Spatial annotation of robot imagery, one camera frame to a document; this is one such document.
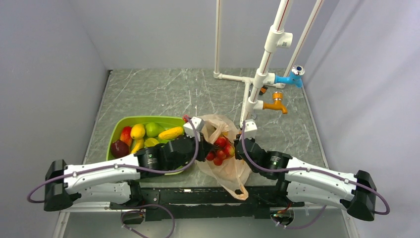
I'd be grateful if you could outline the translucent orange plastic bag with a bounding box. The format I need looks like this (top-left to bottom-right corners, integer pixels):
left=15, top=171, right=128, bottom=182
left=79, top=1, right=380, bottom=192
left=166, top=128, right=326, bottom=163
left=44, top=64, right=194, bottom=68
left=196, top=114, right=252, bottom=201

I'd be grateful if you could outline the fake red cherry bunch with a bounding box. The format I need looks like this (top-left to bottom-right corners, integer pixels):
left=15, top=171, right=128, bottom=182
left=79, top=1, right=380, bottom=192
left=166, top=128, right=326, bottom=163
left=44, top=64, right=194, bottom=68
left=205, top=135, right=235, bottom=166

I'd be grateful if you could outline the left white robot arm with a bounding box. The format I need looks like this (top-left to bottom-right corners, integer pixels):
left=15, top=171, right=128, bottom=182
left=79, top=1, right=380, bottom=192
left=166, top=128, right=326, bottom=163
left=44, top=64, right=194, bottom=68
left=43, top=136, right=213, bottom=212

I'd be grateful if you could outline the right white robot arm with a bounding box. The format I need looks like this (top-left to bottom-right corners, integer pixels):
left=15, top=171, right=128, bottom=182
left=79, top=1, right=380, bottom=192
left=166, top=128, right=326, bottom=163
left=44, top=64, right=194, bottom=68
left=234, top=138, right=377, bottom=221

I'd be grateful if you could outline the yellow fake corn cob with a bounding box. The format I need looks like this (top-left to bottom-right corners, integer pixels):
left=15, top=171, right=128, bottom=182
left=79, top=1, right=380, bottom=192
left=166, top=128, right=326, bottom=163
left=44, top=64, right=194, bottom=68
left=158, top=126, right=184, bottom=140

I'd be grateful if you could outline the yellow fake starfruit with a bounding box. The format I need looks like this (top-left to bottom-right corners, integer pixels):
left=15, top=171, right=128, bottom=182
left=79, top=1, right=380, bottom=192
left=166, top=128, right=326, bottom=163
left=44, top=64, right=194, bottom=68
left=144, top=138, right=160, bottom=147

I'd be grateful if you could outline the light green fake apple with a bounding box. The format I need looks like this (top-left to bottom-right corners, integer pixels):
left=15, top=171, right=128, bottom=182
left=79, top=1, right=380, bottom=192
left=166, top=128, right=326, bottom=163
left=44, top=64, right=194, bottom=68
left=145, top=122, right=165, bottom=138

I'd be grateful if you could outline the yellow fake banana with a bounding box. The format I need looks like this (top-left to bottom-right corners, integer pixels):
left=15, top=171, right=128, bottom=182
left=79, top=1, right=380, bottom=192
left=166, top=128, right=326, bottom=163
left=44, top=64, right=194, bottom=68
left=130, top=138, right=145, bottom=154

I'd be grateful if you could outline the yellow fake lemon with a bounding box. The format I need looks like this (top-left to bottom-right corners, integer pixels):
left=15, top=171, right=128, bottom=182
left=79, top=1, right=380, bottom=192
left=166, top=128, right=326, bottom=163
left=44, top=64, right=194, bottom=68
left=130, top=124, right=146, bottom=140

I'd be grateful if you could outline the red orange fake peach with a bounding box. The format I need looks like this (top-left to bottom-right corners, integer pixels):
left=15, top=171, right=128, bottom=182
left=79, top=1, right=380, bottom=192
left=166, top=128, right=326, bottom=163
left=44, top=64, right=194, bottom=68
left=119, top=126, right=132, bottom=147

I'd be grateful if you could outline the dark red fake apple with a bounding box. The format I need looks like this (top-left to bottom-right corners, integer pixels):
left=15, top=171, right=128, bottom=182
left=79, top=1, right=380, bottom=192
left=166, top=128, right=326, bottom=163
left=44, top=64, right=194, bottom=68
left=110, top=140, right=130, bottom=159

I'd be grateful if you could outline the green plastic fruit bin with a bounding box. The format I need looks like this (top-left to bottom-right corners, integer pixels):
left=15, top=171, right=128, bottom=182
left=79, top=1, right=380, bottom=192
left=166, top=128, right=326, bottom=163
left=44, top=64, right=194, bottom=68
left=106, top=116, right=185, bottom=161

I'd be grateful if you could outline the orange plastic faucet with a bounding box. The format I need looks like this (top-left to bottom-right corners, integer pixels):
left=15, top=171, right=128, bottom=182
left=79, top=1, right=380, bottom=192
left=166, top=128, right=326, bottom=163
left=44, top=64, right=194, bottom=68
left=263, top=92, right=288, bottom=114

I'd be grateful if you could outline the blue plastic faucet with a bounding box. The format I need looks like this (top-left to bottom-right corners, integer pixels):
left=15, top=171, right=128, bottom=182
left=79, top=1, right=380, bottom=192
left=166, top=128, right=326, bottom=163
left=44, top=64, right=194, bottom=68
left=274, top=65, right=305, bottom=88

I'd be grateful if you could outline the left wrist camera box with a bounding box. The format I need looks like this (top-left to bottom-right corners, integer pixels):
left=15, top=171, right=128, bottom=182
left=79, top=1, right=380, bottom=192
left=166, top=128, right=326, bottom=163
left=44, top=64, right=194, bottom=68
left=183, top=116, right=205, bottom=140

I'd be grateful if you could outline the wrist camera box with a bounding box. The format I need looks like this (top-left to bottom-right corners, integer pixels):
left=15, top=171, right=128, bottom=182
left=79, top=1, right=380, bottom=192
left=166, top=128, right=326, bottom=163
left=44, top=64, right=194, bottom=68
left=241, top=119, right=258, bottom=139
left=183, top=116, right=205, bottom=140

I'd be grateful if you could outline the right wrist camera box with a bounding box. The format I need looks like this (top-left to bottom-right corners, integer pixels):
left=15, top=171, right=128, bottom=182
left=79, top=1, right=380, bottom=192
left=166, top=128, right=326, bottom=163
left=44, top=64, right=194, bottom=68
left=241, top=119, right=258, bottom=139

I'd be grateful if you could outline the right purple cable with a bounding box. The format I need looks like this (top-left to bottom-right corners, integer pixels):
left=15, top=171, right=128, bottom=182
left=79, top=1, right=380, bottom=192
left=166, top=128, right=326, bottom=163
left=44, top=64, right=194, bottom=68
left=241, top=121, right=391, bottom=216

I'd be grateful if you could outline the purple cable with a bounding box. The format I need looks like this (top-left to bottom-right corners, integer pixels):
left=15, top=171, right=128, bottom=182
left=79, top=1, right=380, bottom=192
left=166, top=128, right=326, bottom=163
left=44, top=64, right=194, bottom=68
left=241, top=121, right=391, bottom=216
left=27, top=126, right=201, bottom=204

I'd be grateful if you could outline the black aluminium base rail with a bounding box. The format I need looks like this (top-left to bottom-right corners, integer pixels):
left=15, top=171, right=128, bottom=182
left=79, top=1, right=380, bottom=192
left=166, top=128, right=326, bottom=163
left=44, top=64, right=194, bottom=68
left=77, top=185, right=342, bottom=221

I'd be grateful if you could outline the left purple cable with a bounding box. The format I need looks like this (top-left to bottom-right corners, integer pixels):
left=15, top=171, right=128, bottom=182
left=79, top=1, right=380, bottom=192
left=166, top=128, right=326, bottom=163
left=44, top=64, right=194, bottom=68
left=27, top=126, right=201, bottom=204

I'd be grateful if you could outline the white PVC pipe frame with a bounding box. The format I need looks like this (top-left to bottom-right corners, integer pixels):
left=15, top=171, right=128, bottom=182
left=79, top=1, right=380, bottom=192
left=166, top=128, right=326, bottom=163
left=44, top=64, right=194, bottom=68
left=213, top=0, right=324, bottom=129

